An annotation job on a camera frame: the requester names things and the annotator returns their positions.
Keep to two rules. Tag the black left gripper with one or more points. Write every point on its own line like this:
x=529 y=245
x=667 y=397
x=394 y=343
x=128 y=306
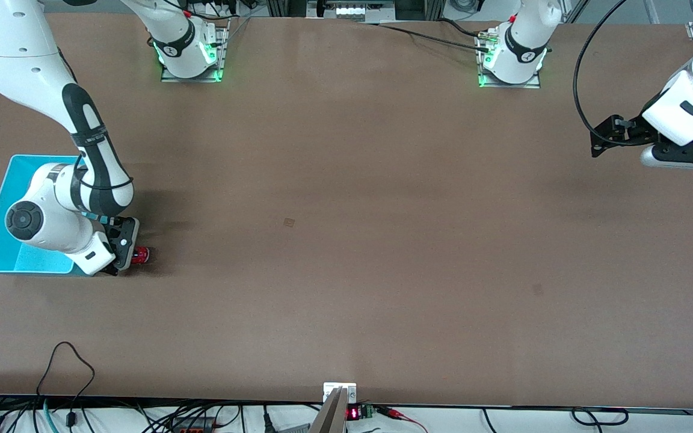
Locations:
x=633 y=130

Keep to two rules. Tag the red beetle toy car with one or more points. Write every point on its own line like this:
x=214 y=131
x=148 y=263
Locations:
x=141 y=256

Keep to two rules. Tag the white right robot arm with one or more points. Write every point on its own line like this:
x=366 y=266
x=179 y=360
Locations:
x=15 y=48

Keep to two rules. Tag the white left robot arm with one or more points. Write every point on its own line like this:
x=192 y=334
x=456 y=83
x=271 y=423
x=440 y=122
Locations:
x=521 y=54

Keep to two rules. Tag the aluminium profile bar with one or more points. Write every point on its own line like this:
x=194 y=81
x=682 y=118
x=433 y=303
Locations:
x=575 y=9

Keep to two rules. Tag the black power strip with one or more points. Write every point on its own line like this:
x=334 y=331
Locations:
x=193 y=424

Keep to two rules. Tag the red LED display module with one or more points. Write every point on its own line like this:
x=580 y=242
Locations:
x=352 y=413

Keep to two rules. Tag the white power strip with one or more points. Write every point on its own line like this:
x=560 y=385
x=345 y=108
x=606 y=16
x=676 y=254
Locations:
x=355 y=11

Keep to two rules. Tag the green terminal block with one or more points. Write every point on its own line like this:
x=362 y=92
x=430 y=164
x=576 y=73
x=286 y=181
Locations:
x=366 y=412

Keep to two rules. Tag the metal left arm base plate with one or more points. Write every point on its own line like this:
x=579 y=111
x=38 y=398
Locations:
x=509 y=85

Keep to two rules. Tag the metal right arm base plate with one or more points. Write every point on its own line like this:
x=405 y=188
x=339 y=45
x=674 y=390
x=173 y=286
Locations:
x=193 y=79

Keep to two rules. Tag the grey camera mount bar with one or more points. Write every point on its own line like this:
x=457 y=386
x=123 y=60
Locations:
x=329 y=418

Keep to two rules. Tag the white metal bracket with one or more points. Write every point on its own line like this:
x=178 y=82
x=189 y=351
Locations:
x=346 y=390

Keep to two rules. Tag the black metal frame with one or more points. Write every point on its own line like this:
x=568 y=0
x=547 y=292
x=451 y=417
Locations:
x=286 y=7

